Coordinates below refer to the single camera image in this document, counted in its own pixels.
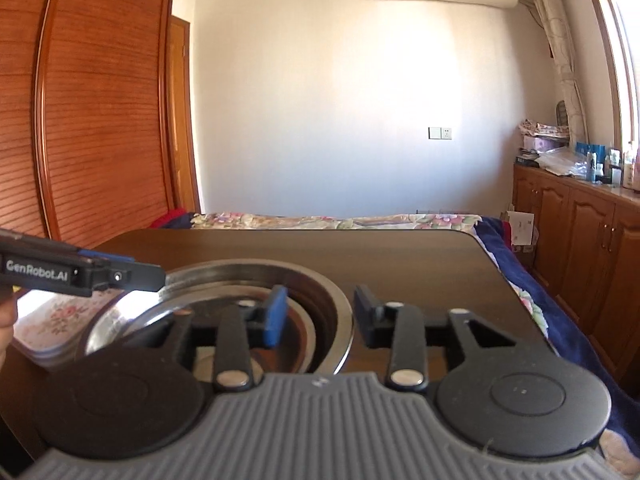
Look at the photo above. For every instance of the dark hand fan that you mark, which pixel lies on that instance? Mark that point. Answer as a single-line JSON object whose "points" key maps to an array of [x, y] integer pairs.
{"points": [[563, 112]]}

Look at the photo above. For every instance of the pink box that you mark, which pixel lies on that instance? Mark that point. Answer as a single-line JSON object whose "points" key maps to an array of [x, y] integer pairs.
{"points": [[545, 144]]}

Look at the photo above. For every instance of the black book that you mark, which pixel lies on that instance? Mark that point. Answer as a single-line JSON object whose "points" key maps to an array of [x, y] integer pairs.
{"points": [[527, 161]]}

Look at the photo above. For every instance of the patterned beige curtain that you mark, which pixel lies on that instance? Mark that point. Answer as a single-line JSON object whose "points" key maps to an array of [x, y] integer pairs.
{"points": [[560, 50]]}

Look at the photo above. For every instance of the white paper bag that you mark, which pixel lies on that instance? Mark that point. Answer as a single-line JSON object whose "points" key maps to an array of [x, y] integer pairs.
{"points": [[520, 230]]}

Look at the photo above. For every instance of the louvered wooden wardrobe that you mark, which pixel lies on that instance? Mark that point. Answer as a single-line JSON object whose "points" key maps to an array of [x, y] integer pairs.
{"points": [[100, 110]]}

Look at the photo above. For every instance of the large steel bowl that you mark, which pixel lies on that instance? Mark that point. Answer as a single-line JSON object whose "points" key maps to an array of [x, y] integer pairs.
{"points": [[337, 320]]}

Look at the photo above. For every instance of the wood-framed window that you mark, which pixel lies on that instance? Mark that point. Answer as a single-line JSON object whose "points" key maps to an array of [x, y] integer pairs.
{"points": [[625, 60]]}

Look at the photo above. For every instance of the red cloth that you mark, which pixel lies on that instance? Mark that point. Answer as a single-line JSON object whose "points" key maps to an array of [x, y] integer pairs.
{"points": [[170, 220]]}

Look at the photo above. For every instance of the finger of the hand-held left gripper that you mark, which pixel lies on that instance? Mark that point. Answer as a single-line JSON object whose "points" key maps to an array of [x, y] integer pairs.
{"points": [[135, 277], [105, 256]]}

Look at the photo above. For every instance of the white lotion bottle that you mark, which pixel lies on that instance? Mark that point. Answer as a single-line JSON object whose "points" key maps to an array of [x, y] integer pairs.
{"points": [[628, 167]]}

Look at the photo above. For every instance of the white wall socket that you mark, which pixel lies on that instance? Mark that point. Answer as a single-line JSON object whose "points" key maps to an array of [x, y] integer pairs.
{"points": [[440, 133]]}

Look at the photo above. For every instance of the patterned folded cloth pile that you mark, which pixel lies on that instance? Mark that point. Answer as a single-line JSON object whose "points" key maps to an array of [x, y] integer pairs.
{"points": [[545, 129]]}

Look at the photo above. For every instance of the floral bed blanket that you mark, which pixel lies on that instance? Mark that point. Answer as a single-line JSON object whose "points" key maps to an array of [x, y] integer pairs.
{"points": [[325, 221]]}

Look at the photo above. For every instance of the clear plastic bags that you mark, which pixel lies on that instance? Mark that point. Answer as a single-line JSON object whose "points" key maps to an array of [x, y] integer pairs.
{"points": [[560, 162]]}

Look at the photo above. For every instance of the blue boxes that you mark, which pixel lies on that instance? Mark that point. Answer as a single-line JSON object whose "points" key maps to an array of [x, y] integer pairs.
{"points": [[590, 149]]}

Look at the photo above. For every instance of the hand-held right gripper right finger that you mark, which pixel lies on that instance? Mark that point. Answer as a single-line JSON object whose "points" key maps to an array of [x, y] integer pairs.
{"points": [[364, 320]]}

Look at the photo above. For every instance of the person's left hand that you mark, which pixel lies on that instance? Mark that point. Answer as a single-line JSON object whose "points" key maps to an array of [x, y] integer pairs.
{"points": [[7, 315]]}

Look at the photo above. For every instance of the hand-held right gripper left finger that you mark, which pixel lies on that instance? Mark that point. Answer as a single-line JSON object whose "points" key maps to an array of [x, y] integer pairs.
{"points": [[274, 320]]}

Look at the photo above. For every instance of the wooden sideboard cabinet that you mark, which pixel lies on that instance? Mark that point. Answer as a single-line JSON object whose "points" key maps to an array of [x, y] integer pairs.
{"points": [[575, 240]]}

